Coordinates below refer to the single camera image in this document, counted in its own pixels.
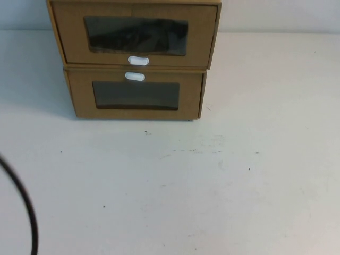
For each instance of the cardboard shell of wrinkled-window drawer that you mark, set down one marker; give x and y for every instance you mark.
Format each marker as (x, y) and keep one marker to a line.
(219, 10)

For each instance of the cardboard drawer with wrinkled window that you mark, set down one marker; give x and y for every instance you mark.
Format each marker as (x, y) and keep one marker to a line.
(69, 34)

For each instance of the cardboard drawer with smooth window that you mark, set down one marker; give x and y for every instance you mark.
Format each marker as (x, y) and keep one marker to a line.
(79, 93)

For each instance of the cardboard shell of smooth-window drawer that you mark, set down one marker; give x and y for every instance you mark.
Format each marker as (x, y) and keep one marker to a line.
(204, 95)

